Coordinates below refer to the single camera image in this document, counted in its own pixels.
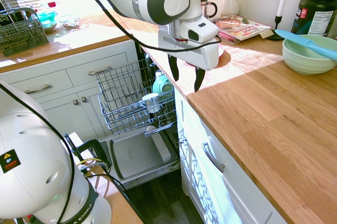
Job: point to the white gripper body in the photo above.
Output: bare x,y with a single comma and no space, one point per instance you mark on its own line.
184,52

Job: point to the open dishwasher door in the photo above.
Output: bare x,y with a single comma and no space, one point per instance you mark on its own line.
139,155

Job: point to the black protein powder tub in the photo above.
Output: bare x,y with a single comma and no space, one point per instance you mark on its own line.
316,8

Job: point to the white mug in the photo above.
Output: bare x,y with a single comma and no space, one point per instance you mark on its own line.
151,101

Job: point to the pale green bowl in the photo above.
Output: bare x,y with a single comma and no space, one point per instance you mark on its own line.
302,58

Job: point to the blue clamp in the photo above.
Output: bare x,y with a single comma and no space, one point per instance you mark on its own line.
90,145

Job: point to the glass french press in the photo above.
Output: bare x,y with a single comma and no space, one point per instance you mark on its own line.
206,8

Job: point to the red checkered cloth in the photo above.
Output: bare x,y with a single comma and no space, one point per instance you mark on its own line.
228,38

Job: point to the blue silicone spatula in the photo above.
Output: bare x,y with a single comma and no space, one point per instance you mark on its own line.
310,44

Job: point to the dark countertop appliance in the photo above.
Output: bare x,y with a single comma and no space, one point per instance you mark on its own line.
8,2

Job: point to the red plastic bowl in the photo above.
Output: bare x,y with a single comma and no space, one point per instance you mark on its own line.
221,50

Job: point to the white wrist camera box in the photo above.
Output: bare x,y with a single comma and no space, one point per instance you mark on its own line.
202,30

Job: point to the grey mesh cutlery basket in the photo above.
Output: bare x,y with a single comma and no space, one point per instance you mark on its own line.
23,37

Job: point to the glass container teal lid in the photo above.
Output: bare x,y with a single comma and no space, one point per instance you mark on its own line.
47,22

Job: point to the black candle holder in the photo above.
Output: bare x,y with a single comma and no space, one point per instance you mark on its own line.
277,27

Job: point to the green cup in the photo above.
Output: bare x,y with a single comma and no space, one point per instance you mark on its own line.
161,85

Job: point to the pie cover cookbook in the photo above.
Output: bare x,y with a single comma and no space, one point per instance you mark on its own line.
242,26

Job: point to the round metal cabinet knob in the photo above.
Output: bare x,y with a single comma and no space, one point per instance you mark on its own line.
75,102
182,140
84,99

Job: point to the wooden mounting board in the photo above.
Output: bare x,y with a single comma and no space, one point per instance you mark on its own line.
121,208

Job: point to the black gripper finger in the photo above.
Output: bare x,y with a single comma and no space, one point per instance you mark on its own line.
199,80
174,68

